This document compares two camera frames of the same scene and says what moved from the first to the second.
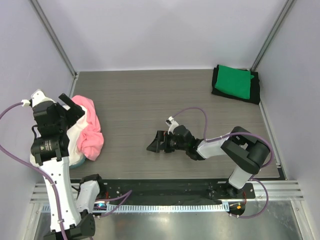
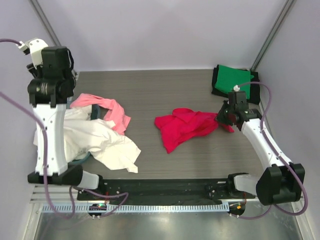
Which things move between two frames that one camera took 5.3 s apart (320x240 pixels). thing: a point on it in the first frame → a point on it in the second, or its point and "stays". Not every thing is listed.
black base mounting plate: (171, 190) stays
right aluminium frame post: (269, 40) stays
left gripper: (74, 113) → (35, 72)
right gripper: (156, 146) → (220, 117)
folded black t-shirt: (254, 95) stays
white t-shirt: (34, 161) → (82, 136)
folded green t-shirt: (234, 81) stays
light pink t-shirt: (90, 139) → (115, 112)
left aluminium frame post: (56, 42) stays
